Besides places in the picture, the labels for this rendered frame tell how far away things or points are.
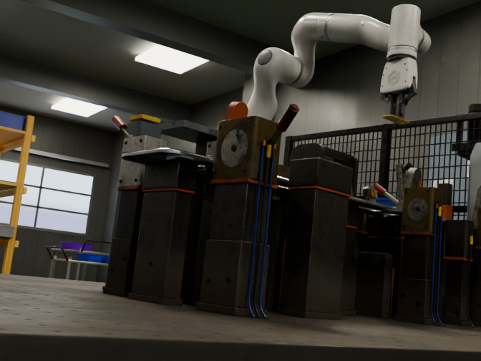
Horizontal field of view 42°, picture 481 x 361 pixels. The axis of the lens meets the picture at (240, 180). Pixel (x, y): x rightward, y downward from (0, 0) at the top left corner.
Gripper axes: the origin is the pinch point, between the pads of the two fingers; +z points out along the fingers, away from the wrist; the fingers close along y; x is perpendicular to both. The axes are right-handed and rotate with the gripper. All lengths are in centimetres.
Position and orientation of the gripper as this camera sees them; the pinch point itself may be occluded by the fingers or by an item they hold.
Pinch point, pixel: (396, 112)
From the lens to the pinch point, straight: 185.5
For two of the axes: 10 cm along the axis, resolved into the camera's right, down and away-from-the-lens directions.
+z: -1.3, 9.8, -1.7
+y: 6.2, -0.5, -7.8
